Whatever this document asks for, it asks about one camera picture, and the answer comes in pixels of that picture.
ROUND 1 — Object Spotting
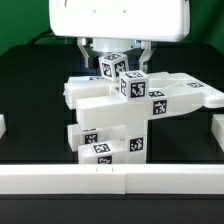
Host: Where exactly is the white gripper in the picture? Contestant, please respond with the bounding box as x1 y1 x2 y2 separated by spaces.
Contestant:
49 0 190 72

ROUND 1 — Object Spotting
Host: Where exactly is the white tagged cube nut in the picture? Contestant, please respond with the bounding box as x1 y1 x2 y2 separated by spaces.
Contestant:
99 53 129 81

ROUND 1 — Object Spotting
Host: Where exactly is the white chair back frame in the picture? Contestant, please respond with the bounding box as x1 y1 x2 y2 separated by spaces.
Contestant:
64 72 224 130

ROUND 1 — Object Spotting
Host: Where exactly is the white chair seat part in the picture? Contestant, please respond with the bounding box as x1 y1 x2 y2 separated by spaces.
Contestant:
108 84 148 164

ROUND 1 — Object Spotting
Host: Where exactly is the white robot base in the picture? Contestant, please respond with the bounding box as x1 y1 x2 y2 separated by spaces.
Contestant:
90 38 141 55

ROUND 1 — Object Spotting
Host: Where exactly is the white part at right edge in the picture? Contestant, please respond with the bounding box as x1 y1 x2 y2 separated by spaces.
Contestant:
211 114 224 152

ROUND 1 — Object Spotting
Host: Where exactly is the white part at edge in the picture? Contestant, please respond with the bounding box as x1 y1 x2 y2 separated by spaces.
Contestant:
211 114 224 152
0 114 6 139

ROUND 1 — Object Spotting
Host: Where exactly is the white part at left edge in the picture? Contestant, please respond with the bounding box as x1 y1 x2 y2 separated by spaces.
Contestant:
0 114 6 139

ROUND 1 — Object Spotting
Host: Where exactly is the black cable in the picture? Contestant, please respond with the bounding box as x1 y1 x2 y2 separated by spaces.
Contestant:
26 29 54 46

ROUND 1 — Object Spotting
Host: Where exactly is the white front fence rail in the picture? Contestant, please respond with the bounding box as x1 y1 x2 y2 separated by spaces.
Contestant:
0 164 224 194

